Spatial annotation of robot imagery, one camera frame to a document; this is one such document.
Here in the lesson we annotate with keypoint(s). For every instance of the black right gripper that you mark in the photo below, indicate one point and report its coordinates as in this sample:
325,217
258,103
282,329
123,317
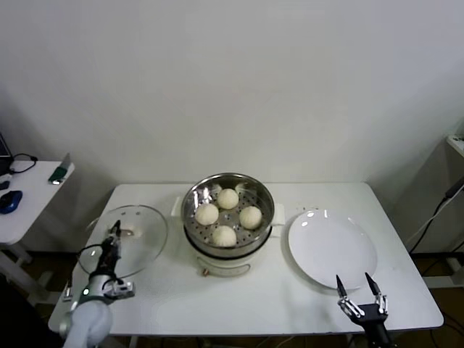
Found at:
369,314

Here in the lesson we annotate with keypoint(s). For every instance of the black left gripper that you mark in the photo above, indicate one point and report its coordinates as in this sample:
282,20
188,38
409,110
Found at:
109,255

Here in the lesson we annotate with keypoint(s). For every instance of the white steamed baozi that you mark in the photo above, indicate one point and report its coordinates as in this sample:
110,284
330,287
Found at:
251,217
224,236
228,198
206,214

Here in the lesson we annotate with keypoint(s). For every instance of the blue computer mouse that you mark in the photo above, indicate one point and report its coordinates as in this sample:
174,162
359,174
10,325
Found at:
10,201

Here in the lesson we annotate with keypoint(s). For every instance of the stainless steel steamer basket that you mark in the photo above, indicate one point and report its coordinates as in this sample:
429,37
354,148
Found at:
192,203

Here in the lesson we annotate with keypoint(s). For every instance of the stainless steel steamer pot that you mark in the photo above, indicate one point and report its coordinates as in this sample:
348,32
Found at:
224,261

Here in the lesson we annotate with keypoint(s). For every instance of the round white plate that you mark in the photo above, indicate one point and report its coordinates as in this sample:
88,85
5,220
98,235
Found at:
331,246

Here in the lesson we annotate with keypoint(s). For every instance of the green and white gadget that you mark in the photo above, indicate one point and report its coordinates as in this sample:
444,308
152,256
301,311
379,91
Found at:
58,174

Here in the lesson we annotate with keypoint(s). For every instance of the white side table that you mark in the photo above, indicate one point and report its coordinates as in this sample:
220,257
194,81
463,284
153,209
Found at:
32,206

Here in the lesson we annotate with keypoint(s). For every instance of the small white black gadget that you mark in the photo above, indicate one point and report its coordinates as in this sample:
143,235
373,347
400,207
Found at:
4,178

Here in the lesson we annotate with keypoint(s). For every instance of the dark computer monitor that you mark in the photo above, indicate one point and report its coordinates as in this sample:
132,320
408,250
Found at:
3,148

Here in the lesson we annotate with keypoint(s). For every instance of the white shelf with clutter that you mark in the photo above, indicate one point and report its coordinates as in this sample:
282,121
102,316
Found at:
457,141

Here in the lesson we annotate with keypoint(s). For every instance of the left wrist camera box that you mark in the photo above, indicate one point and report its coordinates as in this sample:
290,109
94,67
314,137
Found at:
121,289

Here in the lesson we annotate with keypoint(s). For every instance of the white floor frame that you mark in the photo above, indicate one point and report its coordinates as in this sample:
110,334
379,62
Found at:
455,268

